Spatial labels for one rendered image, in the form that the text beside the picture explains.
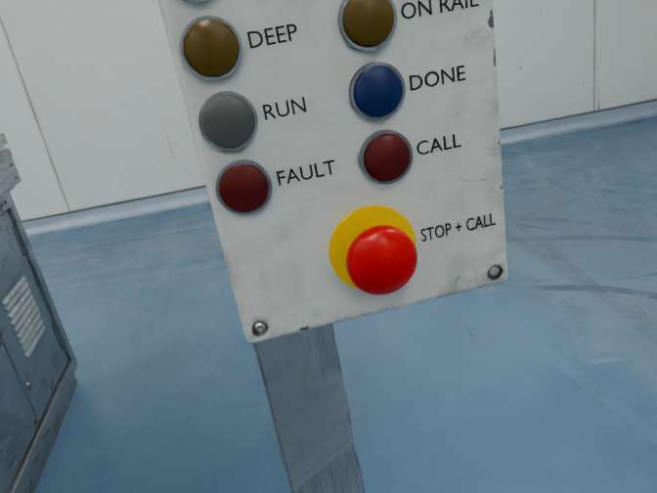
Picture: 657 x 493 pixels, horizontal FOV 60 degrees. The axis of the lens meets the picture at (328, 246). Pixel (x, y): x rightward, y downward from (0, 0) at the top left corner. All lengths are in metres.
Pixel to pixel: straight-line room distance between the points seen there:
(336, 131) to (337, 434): 0.26
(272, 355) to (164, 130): 3.40
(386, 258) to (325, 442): 0.21
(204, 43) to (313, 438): 0.31
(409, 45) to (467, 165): 0.08
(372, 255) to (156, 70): 3.48
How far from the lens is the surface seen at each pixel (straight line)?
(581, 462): 1.43
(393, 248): 0.31
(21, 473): 1.65
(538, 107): 4.11
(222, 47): 0.30
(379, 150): 0.31
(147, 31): 3.75
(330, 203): 0.32
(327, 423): 0.47
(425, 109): 0.32
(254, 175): 0.30
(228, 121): 0.30
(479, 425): 1.51
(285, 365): 0.43
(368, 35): 0.30
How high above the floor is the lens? 0.98
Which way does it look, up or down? 22 degrees down
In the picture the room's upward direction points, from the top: 10 degrees counter-clockwise
